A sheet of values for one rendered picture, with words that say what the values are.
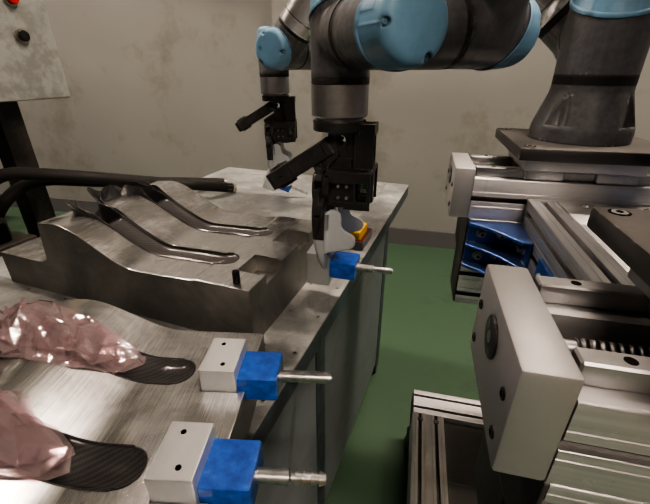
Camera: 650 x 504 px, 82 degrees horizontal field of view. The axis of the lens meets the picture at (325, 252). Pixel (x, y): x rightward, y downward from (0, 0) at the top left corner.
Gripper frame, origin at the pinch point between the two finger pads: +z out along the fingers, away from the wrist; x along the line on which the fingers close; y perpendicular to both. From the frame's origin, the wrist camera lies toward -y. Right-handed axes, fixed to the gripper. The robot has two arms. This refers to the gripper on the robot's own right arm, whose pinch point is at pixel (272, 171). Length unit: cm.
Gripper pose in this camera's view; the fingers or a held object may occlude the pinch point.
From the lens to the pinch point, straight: 110.3
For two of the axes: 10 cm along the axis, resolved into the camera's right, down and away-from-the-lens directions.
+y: 10.0, 0.0, -0.1
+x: 0.1, -4.4, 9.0
